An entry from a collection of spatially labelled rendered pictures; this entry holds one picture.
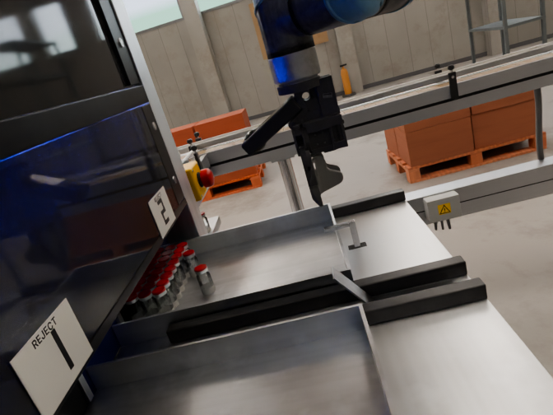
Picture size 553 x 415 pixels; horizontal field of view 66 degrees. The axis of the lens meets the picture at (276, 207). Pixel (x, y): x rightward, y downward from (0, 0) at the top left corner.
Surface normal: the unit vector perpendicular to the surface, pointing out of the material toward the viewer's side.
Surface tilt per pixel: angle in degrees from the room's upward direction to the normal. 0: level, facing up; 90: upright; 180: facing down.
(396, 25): 90
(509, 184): 90
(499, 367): 0
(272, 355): 0
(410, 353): 0
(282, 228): 90
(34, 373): 90
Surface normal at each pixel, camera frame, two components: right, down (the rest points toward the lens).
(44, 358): 0.96, -0.25
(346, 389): -0.27, -0.90
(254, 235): -0.01, 0.35
